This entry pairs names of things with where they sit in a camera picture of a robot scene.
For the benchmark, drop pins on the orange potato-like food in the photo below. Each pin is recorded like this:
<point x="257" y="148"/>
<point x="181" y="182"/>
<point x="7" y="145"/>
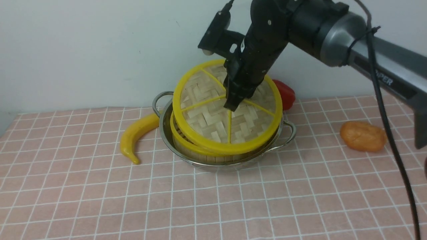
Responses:
<point x="363" y="136"/>

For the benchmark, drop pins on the yellow bamboo steamer basket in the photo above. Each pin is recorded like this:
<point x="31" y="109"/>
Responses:
<point x="201" y="155"/>

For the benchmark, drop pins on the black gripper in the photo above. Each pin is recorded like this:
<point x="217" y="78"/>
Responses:
<point x="264" y="41"/>

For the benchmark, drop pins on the yellow woven steamer lid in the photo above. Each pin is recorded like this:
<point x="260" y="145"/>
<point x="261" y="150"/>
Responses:
<point x="199" y="110"/>

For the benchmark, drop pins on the yellow banana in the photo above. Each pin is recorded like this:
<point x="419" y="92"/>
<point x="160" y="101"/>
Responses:
<point x="133" y="133"/>

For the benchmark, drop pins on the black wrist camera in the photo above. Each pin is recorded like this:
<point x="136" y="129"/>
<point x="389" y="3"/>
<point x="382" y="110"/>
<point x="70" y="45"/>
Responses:
<point x="218" y="39"/>

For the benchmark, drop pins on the red bell pepper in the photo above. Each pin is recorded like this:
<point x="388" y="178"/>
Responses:
<point x="287" y="94"/>

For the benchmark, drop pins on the stainless steel pot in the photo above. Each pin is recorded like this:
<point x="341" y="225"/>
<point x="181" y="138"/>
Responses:
<point x="166" y="129"/>

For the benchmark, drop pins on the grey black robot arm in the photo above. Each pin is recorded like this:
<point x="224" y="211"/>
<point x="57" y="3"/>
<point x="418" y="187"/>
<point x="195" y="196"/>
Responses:
<point x="329" y="32"/>

